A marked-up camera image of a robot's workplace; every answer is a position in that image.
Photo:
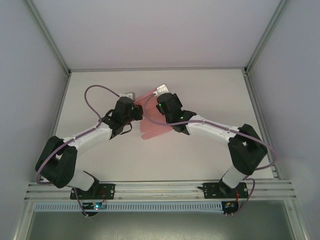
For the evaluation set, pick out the pink cloth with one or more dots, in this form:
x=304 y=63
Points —
x=152 y=132

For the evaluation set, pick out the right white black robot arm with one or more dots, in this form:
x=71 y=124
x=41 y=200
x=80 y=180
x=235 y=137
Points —
x=210 y=132

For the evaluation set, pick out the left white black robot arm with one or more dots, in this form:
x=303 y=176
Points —
x=92 y=136

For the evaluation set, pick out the circuit board with green light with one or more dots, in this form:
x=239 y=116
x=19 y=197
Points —
x=96 y=206

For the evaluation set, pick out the grey metal sheet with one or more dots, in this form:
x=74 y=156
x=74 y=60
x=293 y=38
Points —
x=160 y=225

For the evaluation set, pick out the small circuit board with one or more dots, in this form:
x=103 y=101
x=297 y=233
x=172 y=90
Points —
x=228 y=206

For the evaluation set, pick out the aluminium table side rail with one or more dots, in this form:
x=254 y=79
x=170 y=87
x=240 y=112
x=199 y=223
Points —
x=256 y=105
x=58 y=117

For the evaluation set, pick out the aluminium mounting rail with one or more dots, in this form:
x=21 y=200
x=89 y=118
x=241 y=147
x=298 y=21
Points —
x=160 y=187

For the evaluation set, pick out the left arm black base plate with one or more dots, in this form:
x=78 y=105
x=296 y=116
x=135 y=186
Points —
x=108 y=190

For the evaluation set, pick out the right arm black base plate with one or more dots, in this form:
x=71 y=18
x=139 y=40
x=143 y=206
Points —
x=211 y=190

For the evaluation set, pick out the aluminium frame post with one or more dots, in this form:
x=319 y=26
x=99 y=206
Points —
x=50 y=41
x=266 y=36

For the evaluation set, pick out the aluminium lower frame bar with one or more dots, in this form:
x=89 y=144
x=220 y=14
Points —
x=23 y=220
x=297 y=220

